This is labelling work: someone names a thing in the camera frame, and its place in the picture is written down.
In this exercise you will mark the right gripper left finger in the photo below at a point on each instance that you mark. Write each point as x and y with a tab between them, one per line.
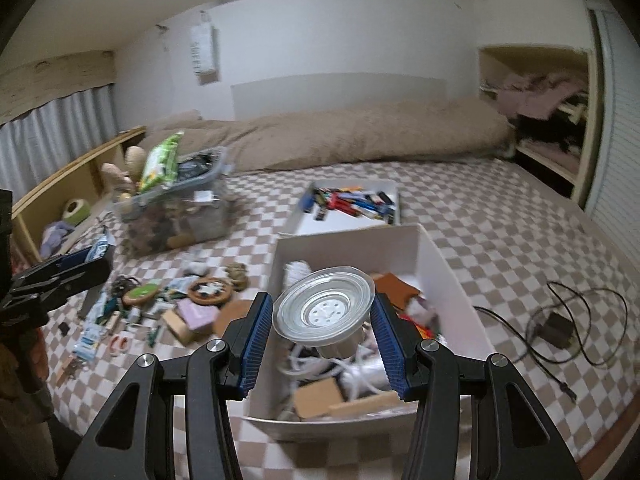
132	437

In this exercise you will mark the green wet wipes pack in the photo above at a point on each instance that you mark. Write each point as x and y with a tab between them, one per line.
161	166

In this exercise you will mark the round cork lid jar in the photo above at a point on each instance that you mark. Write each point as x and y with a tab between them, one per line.
230	312

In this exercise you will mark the beige duvet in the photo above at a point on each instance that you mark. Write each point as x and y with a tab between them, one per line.
407	130

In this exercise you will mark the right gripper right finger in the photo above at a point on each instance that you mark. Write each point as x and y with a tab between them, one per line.
512	435

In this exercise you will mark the green topped cork coaster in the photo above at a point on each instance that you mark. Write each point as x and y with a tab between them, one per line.
141	294

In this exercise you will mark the wooden shelf headboard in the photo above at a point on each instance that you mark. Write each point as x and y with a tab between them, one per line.
81	178

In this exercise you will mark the orange handled white scissors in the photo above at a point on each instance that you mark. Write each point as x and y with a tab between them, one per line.
119	344

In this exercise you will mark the blue white medicine packet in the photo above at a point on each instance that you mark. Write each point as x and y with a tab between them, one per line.
88	342

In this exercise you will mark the black power adapter with cable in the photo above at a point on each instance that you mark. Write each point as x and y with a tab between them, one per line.
556	324

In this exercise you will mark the white wall unit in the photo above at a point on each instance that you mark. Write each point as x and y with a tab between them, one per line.
204	52

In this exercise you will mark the white crumpled cloth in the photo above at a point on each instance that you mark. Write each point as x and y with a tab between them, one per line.
195	267

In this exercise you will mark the brown rope knot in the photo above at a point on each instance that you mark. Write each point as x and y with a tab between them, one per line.
237	276

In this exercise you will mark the grey curtain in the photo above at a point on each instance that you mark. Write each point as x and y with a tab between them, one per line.
43	141

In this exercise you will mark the open closet with clothes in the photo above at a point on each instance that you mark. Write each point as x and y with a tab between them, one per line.
552	98

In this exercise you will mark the large white storage box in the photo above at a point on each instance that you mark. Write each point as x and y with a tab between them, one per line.
409	253

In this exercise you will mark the clear plastic bin of clutter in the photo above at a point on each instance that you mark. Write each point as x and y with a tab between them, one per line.
195	209

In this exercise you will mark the purple flat box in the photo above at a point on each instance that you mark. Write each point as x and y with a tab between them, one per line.
199	319

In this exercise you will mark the green avocado plush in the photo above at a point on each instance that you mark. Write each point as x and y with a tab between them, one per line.
76	211

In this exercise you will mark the purple plush toy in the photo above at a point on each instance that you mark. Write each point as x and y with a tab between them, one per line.
53	237

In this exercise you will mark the oval wooden box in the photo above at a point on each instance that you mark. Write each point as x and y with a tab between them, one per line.
176	325

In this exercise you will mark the small white tray of pens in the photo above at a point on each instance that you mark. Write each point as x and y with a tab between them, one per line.
337	205

